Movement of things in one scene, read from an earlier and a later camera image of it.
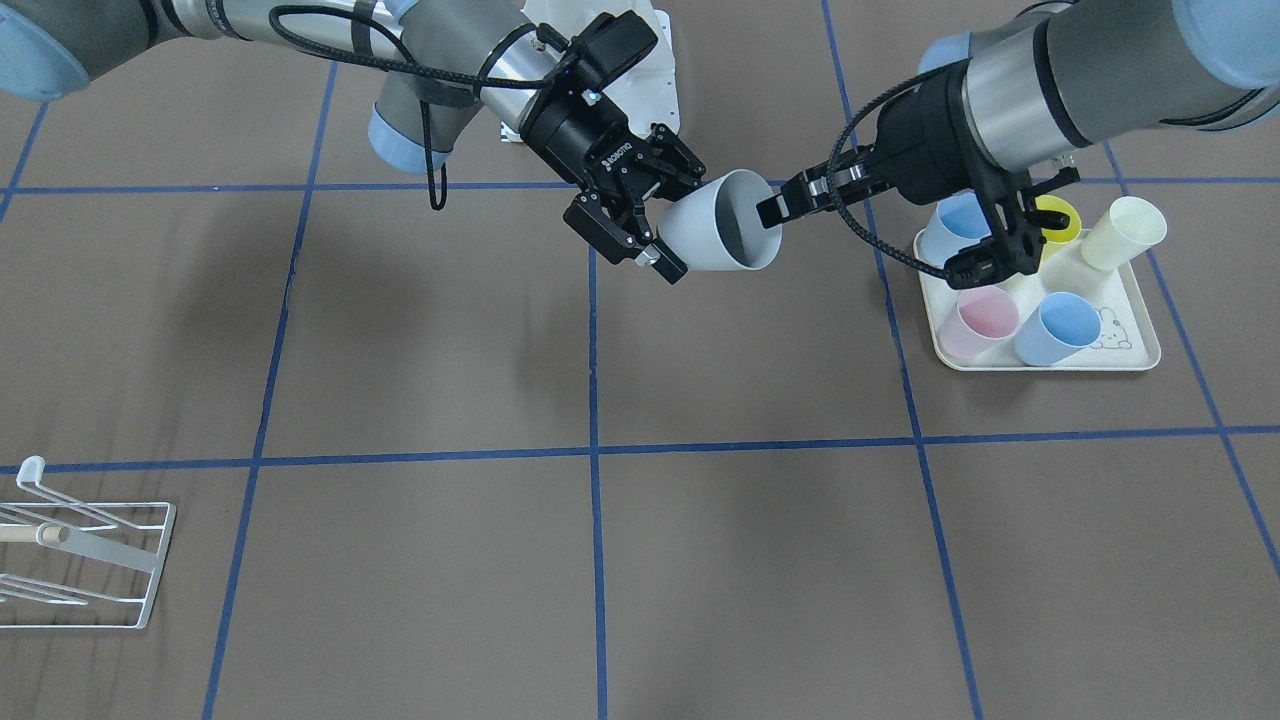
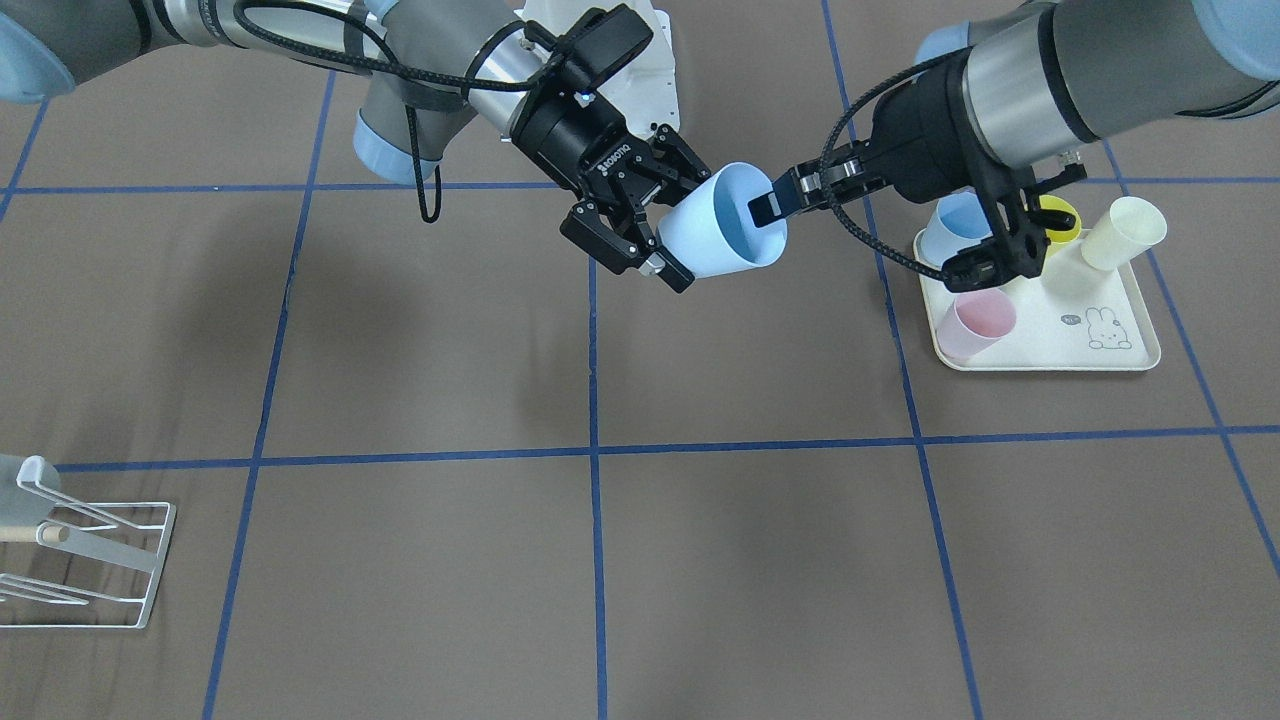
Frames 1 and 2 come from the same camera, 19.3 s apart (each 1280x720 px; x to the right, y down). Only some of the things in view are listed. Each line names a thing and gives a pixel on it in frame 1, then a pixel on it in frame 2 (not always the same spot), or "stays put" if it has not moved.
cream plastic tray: x=1127 y=338 stays put
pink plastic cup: x=983 y=316 stays put
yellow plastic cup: x=1058 y=236 stays put
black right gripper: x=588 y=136 stays put
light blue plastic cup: x=960 y=221 -> x=711 y=230
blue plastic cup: x=1061 y=326 -> x=957 y=222
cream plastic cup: x=1127 y=228 stays put
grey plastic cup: x=718 y=226 -> x=28 y=488
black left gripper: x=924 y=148 stays put
